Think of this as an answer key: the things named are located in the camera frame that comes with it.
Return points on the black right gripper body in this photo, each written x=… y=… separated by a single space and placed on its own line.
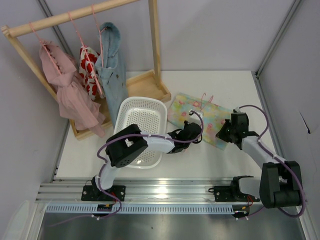
x=225 y=131

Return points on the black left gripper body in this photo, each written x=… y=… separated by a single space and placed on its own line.
x=191 y=128

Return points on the floral pastel skirt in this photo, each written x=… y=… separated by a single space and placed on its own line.
x=213 y=117

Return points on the pink wire hanger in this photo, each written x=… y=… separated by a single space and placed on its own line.
x=203 y=103

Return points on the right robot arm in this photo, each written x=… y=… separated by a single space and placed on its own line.
x=280 y=184

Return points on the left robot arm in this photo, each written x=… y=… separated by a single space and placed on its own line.
x=123 y=148

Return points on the pink hanger under floral garment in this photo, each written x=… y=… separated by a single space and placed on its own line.
x=85 y=55

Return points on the pink hanger under denim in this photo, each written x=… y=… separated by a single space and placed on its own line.
x=100 y=35

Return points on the pink hanger under dress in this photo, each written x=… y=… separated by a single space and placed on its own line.
x=47 y=50

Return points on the white perforated plastic basket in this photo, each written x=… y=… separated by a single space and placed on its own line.
x=150 y=115

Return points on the wooden clothes rack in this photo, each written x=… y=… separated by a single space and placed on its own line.
x=148 y=84

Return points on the light blue denim garment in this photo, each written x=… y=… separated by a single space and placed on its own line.
x=111 y=68

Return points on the red white floral garment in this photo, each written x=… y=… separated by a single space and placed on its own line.
x=90 y=72

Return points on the pink pleated dress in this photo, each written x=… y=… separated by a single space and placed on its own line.
x=73 y=100

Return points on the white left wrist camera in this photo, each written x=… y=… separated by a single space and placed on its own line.
x=197 y=113

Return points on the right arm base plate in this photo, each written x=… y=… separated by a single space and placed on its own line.
x=228 y=194

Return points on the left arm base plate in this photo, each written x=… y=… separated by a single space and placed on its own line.
x=93 y=194

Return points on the aluminium rail frame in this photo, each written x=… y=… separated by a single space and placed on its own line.
x=138 y=191

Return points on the white slotted cable duct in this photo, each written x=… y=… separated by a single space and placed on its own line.
x=129 y=208

